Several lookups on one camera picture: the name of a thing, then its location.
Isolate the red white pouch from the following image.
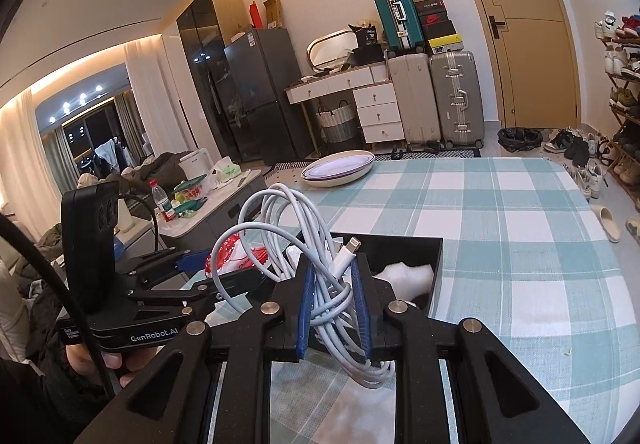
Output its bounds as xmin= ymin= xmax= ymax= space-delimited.
xmin=204 ymin=234 xmax=254 ymax=278

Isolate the white charging cable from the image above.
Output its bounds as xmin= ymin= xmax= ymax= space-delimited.
xmin=209 ymin=181 xmax=396 ymax=390

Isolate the white plush toy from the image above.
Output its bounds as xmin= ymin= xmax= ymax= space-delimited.
xmin=375 ymin=263 xmax=435 ymax=303

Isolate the person's left hand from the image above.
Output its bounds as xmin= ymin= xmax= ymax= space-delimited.
xmin=66 ymin=344 xmax=158 ymax=388

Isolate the grey side cabinet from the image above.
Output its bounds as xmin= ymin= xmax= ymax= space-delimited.
xmin=114 ymin=167 xmax=269 ymax=255

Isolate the water bottle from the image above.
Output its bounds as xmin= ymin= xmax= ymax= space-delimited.
xmin=150 ymin=179 xmax=176 ymax=222

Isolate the white electric kettle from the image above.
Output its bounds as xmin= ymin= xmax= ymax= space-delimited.
xmin=179 ymin=148 xmax=214 ymax=181

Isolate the tissue pack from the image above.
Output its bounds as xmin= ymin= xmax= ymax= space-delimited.
xmin=213 ymin=157 xmax=242 ymax=183

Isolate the white oval tray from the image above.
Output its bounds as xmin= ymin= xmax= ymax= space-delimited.
xmin=300 ymin=150 xmax=375 ymax=188

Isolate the black storage box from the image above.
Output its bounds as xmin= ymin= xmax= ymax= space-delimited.
xmin=332 ymin=231 xmax=442 ymax=315

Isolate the dark refrigerator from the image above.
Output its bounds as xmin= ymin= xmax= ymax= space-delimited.
xmin=224 ymin=29 xmax=314 ymax=165

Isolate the woven laundry basket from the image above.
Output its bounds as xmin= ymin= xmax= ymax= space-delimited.
xmin=316 ymin=99 xmax=358 ymax=144

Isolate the black glass cabinet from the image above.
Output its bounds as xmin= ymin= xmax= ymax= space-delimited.
xmin=177 ymin=0 xmax=259 ymax=162

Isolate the white dresser desk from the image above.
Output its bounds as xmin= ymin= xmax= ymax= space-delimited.
xmin=285 ymin=62 xmax=406 ymax=145

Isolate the oval mirror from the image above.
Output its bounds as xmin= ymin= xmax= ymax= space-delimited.
xmin=306 ymin=29 xmax=358 ymax=72

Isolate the black handbag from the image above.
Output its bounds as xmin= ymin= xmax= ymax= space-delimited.
xmin=347 ymin=24 xmax=384 ymax=66

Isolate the beige suitcase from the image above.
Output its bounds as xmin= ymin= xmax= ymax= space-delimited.
xmin=387 ymin=54 xmax=442 ymax=145

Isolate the silver suitcase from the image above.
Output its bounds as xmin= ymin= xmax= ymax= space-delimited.
xmin=430 ymin=50 xmax=485 ymax=148

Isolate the teal suitcase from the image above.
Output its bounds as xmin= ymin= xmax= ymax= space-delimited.
xmin=374 ymin=0 xmax=426 ymax=54

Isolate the stack of shoe boxes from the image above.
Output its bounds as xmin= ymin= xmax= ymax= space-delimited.
xmin=413 ymin=0 xmax=464 ymax=54

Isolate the wooden door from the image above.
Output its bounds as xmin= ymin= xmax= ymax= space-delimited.
xmin=474 ymin=0 xmax=580 ymax=130

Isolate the shoe rack with shoes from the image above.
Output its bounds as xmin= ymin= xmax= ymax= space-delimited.
xmin=594 ymin=10 xmax=639 ymax=209

